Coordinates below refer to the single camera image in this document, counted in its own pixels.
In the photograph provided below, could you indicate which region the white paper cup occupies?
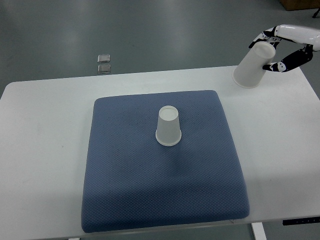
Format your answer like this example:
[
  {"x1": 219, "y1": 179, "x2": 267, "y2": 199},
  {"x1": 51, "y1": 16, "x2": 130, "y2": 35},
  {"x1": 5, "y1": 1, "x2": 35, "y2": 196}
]
[
  {"x1": 155, "y1": 105, "x2": 182, "y2": 147},
  {"x1": 232, "y1": 41, "x2": 276, "y2": 89}
]

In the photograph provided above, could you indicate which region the black desk control panel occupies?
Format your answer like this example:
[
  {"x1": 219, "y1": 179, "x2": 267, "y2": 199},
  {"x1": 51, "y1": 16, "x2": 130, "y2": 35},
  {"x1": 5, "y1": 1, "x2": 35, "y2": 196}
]
[{"x1": 282, "y1": 216, "x2": 320, "y2": 226}]

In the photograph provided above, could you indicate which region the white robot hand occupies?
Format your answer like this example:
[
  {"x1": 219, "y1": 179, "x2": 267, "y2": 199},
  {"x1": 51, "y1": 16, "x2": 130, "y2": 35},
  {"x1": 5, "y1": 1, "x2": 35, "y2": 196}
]
[{"x1": 248, "y1": 24, "x2": 320, "y2": 73}]

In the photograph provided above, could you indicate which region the wooden box in corner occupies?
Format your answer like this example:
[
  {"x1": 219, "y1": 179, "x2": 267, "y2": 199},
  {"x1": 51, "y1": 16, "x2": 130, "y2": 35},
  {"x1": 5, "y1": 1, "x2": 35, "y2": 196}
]
[{"x1": 279, "y1": 0, "x2": 320, "y2": 11}]

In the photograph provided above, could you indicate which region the black tripod leg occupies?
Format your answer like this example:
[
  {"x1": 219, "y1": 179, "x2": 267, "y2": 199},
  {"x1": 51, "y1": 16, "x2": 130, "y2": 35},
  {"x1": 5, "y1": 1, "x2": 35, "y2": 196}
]
[{"x1": 312, "y1": 8, "x2": 320, "y2": 19}]

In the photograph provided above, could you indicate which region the metal floor plate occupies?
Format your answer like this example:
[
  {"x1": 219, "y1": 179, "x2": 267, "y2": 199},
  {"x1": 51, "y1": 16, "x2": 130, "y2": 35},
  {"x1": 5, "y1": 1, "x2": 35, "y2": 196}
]
[
  {"x1": 97, "y1": 64, "x2": 111, "y2": 74},
  {"x1": 97, "y1": 54, "x2": 111, "y2": 63}
]

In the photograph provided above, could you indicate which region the white table leg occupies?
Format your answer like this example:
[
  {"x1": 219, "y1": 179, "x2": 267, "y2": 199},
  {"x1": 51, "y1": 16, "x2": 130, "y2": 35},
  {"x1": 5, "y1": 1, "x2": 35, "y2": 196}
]
[{"x1": 251, "y1": 222, "x2": 267, "y2": 240}]

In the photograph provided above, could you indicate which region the blue textured cushion mat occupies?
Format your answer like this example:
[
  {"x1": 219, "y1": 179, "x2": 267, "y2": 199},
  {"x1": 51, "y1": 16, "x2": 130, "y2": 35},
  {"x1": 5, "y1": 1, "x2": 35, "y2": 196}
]
[{"x1": 81, "y1": 90, "x2": 250, "y2": 233}]

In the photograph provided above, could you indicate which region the white paper cup on mat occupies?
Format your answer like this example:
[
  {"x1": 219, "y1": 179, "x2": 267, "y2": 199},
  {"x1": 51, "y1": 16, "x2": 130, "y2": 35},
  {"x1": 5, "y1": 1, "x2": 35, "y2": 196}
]
[{"x1": 155, "y1": 105, "x2": 182, "y2": 147}]

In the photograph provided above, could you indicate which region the lower metal floor plate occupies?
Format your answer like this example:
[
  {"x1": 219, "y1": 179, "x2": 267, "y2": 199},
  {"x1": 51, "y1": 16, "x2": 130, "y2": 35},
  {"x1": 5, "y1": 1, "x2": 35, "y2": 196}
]
[{"x1": 97, "y1": 64, "x2": 111, "y2": 74}]

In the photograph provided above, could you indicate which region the upper metal floor plate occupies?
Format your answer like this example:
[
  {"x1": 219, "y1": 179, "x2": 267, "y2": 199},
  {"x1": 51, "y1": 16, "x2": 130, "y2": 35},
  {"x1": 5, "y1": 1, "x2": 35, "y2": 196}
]
[{"x1": 97, "y1": 54, "x2": 111, "y2": 63}]

